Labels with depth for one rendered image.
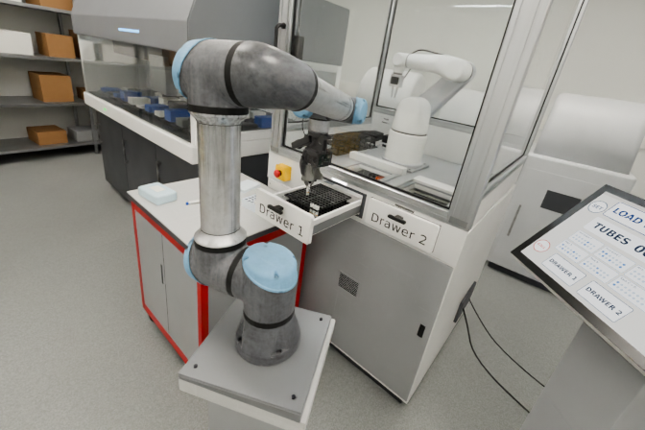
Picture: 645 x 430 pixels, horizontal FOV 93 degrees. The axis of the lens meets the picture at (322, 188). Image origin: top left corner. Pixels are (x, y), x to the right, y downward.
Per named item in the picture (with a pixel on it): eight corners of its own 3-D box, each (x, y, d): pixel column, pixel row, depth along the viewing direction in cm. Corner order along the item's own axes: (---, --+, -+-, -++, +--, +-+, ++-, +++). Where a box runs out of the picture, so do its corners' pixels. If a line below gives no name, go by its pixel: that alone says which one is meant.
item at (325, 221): (308, 238, 108) (310, 223, 105) (261, 210, 122) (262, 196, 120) (369, 208, 137) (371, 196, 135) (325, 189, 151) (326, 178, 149)
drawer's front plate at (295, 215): (307, 245, 106) (311, 217, 102) (254, 213, 122) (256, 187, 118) (311, 244, 107) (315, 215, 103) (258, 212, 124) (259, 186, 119)
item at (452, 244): (455, 268, 108) (467, 232, 103) (267, 177, 166) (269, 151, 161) (509, 203, 178) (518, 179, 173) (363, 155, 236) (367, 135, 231)
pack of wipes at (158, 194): (178, 200, 136) (178, 191, 134) (156, 206, 128) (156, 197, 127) (158, 189, 143) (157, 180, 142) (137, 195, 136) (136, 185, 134)
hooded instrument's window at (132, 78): (191, 145, 165) (189, 54, 148) (85, 92, 266) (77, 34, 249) (326, 131, 249) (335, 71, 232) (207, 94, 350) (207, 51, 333)
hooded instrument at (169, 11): (195, 284, 196) (185, -55, 130) (97, 186, 301) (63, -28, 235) (319, 227, 285) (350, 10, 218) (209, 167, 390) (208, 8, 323)
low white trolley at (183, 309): (202, 404, 131) (199, 254, 103) (141, 320, 166) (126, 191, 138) (298, 329, 173) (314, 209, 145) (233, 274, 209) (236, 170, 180)
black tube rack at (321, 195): (315, 226, 116) (317, 210, 113) (283, 208, 126) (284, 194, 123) (348, 210, 132) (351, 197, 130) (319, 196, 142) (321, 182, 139)
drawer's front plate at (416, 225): (430, 253, 112) (439, 226, 107) (364, 222, 128) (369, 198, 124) (432, 251, 113) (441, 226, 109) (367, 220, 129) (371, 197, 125)
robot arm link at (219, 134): (229, 310, 67) (228, 34, 49) (179, 287, 72) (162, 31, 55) (262, 281, 77) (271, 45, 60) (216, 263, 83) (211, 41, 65)
